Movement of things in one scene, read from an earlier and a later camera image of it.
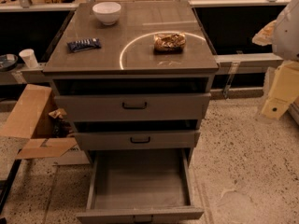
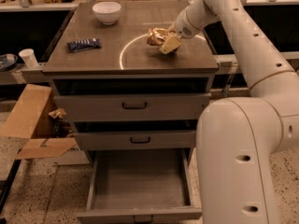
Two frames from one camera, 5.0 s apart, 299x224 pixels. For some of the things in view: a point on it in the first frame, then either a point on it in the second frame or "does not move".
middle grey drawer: (138, 140) does not move
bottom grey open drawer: (141, 186) does not move
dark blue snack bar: (84, 45) does not move
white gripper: (287, 35) -> (182, 27)
